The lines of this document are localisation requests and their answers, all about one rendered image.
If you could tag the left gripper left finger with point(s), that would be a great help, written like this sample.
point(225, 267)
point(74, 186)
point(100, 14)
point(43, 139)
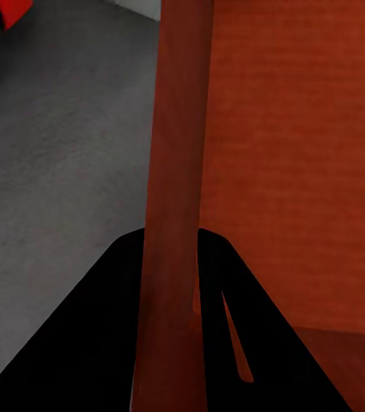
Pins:
point(82, 359)

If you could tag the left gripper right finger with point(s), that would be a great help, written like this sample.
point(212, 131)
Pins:
point(287, 377)

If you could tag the storage box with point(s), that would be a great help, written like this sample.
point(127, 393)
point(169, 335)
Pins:
point(258, 135)

